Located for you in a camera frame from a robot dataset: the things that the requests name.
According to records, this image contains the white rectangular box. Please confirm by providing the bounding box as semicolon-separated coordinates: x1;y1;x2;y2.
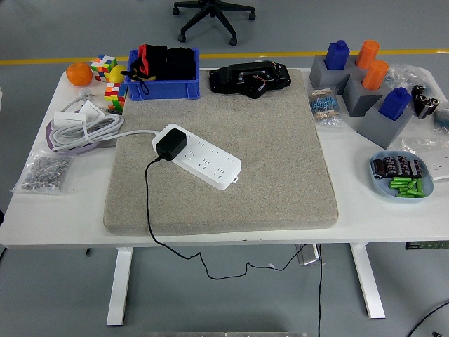
53;111;88;128

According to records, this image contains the white table leg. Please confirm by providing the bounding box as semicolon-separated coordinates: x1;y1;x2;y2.
106;247;133;327
349;242;386;319

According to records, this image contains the black plug cord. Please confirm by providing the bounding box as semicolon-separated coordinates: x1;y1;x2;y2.
145;156;309;281

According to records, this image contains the black electronic housing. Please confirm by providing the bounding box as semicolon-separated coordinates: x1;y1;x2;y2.
209;60;293;100

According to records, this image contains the large black capacitor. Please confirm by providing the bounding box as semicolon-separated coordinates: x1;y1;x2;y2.
410;84;429;105
417;95;441;119

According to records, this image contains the blue plastic bin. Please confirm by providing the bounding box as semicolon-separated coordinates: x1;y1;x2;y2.
125;48;201;102

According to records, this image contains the blue square peg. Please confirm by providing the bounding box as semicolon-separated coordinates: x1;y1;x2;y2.
323;39;351;70
377;86;413;121

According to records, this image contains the white switch plate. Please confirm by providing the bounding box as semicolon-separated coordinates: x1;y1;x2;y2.
79;101;106;120

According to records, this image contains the clear bag of screws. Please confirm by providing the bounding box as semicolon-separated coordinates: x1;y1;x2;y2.
10;154;74;195

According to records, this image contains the bag of blue parts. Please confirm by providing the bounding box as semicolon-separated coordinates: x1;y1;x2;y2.
433;105;449;129

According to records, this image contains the grey block holder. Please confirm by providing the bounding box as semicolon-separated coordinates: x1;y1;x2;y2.
342;72;389;117
359;101;415;150
309;55;357;95

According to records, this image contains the table control panel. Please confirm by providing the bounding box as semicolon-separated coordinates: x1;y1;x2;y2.
406;240;449;251

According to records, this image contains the black foam stack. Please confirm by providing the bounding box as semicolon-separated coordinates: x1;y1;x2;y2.
164;47;196;81

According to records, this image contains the purple tape ring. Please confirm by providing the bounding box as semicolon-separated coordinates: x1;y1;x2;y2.
45;121;106;155

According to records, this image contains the black plug adapter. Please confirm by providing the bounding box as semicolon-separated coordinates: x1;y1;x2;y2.
154;128;188;162

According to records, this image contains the grey-brown mat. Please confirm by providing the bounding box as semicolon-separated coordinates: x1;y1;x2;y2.
103;69;340;237

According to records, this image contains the white power strip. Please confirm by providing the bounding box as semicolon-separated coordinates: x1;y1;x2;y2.
152;123;243;191

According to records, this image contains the orange cylinder peg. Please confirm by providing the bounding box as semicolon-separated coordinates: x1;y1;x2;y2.
355;39;381;70
361;59;389;91

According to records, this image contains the yellow lemon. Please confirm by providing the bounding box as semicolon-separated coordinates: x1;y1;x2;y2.
108;65;128;84

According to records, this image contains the orange fruit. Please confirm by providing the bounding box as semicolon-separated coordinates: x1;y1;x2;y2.
66;62;94;87

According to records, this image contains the black floor cable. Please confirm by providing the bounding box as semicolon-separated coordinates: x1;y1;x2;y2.
406;300;449;337
317;244;323;337

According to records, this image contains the clear plastic bag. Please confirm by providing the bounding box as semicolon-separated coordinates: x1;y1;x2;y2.
382;62;436;93

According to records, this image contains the colourful puzzle cube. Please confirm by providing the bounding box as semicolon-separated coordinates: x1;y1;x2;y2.
90;54;119;84
104;82;128;114

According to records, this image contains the black office chair base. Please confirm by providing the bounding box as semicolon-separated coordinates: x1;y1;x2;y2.
172;0;256;46

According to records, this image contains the grey-white coiled power cable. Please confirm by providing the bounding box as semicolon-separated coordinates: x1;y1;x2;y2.
47;89;159;154

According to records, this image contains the bag of resistors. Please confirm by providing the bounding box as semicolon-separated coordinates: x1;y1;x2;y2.
307;86;344;131

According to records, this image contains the light blue plate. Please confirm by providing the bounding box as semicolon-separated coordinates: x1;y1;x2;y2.
369;150;435;204

